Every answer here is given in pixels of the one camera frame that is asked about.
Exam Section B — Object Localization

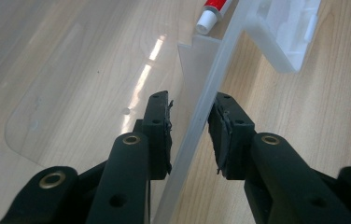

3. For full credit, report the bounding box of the clear plastic storage box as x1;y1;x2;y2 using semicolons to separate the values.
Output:
0;0;323;224

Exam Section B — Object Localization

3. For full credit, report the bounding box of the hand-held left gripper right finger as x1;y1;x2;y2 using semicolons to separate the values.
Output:
206;91;351;224

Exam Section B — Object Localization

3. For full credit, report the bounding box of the white ointment tube red label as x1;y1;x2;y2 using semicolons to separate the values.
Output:
194;0;234;36

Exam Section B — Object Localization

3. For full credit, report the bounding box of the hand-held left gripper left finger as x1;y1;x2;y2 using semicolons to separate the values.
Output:
85;90;175;224

